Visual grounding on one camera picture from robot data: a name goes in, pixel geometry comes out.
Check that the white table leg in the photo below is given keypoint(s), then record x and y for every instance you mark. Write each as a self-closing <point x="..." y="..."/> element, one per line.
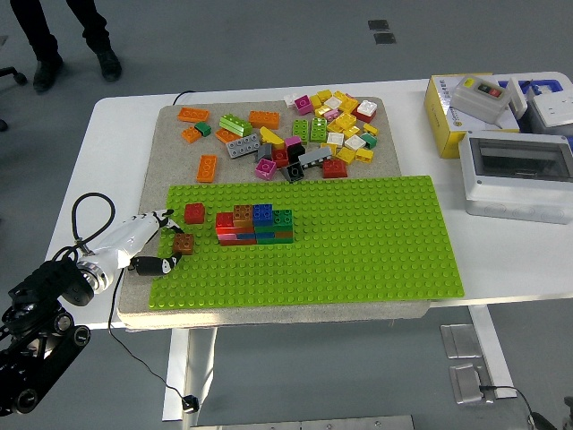
<point x="488" y="340"/>
<point x="174" y="380"/>

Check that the grey push-button switch box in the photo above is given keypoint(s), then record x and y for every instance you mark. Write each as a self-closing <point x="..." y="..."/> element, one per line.
<point x="470" y="100"/>

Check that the blue square toy brick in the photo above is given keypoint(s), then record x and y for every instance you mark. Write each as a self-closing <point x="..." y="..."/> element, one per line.
<point x="262" y="215"/>

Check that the magenta square toy brick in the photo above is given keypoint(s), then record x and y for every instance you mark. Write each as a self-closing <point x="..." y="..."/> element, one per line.
<point x="303" y="105"/>
<point x="265" y="169"/>

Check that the grey narrow toy brick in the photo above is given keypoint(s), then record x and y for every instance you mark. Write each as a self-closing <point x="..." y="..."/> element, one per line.
<point x="314" y="157"/>

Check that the black office chair base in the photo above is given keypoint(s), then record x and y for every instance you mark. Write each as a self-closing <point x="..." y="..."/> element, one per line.
<point x="15" y="74"/>

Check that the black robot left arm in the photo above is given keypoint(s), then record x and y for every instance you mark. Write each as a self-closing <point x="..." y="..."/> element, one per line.
<point x="53" y="280"/>

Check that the blue plastic bin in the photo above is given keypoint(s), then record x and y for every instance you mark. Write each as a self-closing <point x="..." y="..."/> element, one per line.
<point x="548" y="83"/>

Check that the red sloped toy brick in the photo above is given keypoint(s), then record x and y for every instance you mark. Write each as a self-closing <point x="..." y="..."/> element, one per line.
<point x="335" y="169"/>

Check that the lime green long toy brick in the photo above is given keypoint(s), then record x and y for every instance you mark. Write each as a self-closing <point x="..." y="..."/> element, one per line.
<point x="235" y="124"/>

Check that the pink small toy brick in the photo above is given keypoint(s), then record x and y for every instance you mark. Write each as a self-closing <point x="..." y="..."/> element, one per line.
<point x="331" y="114"/>

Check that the metal floor block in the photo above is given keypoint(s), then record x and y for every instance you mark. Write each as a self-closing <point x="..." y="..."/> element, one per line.
<point x="467" y="385"/>

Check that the red long toy brick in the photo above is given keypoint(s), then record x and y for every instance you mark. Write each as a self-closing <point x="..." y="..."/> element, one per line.
<point x="224" y="220"/>
<point x="238" y="243"/>

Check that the dark green small toy brick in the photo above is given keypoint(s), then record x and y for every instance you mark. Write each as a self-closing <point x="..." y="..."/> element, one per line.
<point x="203" y="129"/>
<point x="369" y="141"/>

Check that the black floor plate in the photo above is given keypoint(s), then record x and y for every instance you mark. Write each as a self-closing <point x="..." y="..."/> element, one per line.
<point x="385" y="38"/>
<point x="378" y="24"/>

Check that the orange long toy brick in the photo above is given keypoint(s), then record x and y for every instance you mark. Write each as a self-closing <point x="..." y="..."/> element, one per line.
<point x="264" y="119"/>
<point x="207" y="168"/>
<point x="193" y="115"/>
<point x="225" y="135"/>

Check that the long metal floor plate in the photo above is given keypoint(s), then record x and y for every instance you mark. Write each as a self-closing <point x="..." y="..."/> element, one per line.
<point x="313" y="423"/>

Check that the grey long toy brick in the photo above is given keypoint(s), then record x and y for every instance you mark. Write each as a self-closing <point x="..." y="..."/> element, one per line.
<point x="243" y="145"/>

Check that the white distribution box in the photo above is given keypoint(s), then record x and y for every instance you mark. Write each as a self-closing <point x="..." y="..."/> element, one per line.
<point x="506" y="201"/>

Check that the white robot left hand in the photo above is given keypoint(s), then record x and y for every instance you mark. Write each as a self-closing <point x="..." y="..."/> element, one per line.
<point x="127" y="233"/>

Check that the magenta small toy brick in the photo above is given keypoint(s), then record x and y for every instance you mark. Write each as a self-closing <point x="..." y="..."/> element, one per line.
<point x="293" y="141"/>

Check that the grey-brown mat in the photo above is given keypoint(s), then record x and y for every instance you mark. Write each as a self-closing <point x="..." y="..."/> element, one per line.
<point x="233" y="105"/>

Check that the white square toy brick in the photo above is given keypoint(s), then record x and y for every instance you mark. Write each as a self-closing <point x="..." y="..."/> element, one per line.
<point x="367" y="106"/>

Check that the yellow curved toy brick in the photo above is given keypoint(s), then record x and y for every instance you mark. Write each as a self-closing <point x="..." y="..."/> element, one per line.
<point x="270" y="135"/>

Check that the brown square toy brick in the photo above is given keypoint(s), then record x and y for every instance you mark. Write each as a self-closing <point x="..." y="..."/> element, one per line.
<point x="243" y="215"/>
<point x="183" y="243"/>

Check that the dark grey sloped toy brick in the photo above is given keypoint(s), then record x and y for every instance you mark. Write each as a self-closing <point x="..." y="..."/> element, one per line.
<point x="263" y="153"/>

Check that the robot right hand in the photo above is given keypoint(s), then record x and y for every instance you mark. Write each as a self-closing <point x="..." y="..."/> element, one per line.
<point x="541" y="421"/>

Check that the orange small toy brick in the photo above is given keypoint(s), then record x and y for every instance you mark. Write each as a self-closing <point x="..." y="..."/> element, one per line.
<point x="191" y="134"/>

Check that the white small toy piece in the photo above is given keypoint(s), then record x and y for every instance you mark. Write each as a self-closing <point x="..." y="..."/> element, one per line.
<point x="290" y="99"/>

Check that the white plastic cover plate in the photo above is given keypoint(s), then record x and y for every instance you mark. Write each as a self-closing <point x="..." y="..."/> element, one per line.
<point x="518" y="96"/>

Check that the dark green long toy brick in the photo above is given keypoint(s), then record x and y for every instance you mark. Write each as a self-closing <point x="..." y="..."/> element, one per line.
<point x="274" y="229"/>
<point x="275" y="241"/>

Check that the yellow small toy brick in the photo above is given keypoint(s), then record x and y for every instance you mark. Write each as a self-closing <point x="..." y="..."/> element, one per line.
<point x="370" y="129"/>

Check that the person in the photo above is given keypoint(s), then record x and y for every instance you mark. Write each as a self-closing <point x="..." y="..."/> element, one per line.
<point x="40" y="27"/>

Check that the lime green studded baseplate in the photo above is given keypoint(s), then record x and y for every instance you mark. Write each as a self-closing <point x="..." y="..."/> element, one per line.
<point x="358" y="246"/>

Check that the white wall socket panel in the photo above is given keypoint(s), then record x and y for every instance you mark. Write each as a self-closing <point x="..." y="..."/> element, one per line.
<point x="553" y="109"/>

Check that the black plug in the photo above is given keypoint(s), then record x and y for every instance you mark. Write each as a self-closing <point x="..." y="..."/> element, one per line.
<point x="190" y="405"/>

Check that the yellow cardboard box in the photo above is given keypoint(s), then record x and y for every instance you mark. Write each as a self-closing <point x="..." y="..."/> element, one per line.
<point x="436" y="116"/>

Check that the dark green square toy brick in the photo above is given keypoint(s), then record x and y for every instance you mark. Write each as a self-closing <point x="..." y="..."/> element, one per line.
<point x="283" y="218"/>

